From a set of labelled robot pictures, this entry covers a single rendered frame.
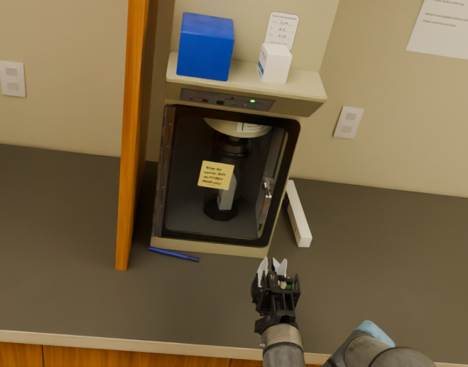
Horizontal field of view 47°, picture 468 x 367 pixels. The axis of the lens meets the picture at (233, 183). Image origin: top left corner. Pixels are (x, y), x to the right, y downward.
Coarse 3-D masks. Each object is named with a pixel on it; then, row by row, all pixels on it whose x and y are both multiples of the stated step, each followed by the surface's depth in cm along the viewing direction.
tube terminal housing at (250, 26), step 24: (192, 0) 106; (216, 0) 106; (240, 0) 107; (264, 0) 107; (288, 0) 107; (312, 0) 107; (336, 0) 107; (240, 24) 110; (264, 24) 110; (312, 24) 110; (240, 48) 113; (312, 48) 113; (168, 240) 145
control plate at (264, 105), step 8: (184, 88) 108; (184, 96) 113; (192, 96) 112; (200, 96) 112; (208, 96) 111; (216, 96) 111; (224, 96) 110; (232, 96) 110; (240, 96) 109; (216, 104) 116; (224, 104) 116; (232, 104) 115; (240, 104) 115; (248, 104) 114; (256, 104) 114; (264, 104) 113; (272, 104) 113
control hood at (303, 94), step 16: (176, 64) 108; (240, 64) 113; (256, 64) 114; (176, 80) 104; (192, 80) 104; (208, 80) 105; (240, 80) 107; (256, 80) 108; (288, 80) 111; (304, 80) 112; (320, 80) 113; (176, 96) 114; (256, 96) 108; (272, 96) 108; (288, 96) 107; (304, 96) 107; (320, 96) 107; (272, 112) 119; (288, 112) 118; (304, 112) 117
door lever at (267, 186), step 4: (264, 184) 133; (268, 184) 133; (264, 188) 132; (268, 188) 132; (268, 192) 130; (264, 196) 130; (268, 196) 129; (264, 200) 130; (268, 200) 129; (264, 204) 130; (268, 204) 130; (264, 208) 131; (268, 208) 131; (260, 212) 133; (264, 212) 132; (260, 216) 133; (264, 216) 133; (260, 220) 133; (264, 220) 134
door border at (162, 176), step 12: (168, 108) 119; (168, 120) 121; (168, 132) 123; (168, 144) 125; (168, 156) 127; (168, 168) 129; (156, 180) 131; (156, 192) 133; (156, 216) 138; (156, 228) 141
